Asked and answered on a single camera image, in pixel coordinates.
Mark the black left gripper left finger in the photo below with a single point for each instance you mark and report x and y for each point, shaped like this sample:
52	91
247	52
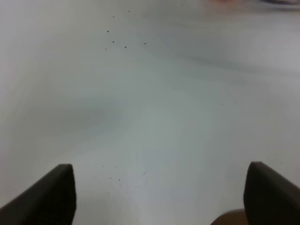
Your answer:
50	201

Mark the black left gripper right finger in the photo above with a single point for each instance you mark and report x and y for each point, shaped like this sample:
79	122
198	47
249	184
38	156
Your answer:
269	198

